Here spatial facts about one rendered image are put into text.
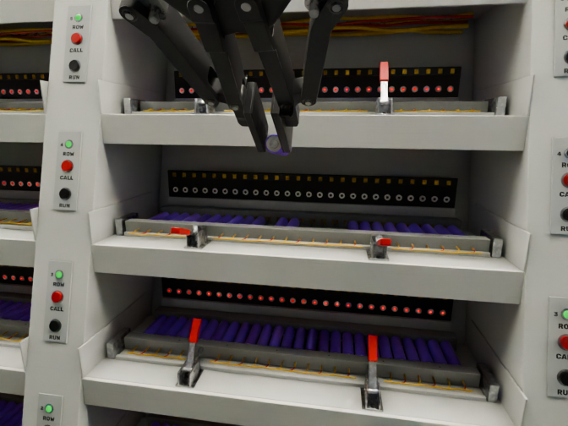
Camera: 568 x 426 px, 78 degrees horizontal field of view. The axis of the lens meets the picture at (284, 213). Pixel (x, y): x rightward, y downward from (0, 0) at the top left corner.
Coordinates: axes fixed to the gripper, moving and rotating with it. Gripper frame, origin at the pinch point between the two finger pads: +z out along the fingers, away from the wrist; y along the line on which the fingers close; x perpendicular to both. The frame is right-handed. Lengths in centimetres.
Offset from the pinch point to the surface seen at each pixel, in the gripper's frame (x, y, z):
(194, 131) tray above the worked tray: 8.5, -15.1, 17.0
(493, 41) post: 29.0, 30.2, 23.1
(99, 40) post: 21.8, -31.4, 12.9
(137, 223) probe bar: -4.2, -25.8, 24.7
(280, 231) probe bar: -4.2, -2.1, 24.7
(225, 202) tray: 3.7, -15.2, 35.7
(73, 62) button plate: 18.0, -35.0, 13.3
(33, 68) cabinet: 32, -63, 31
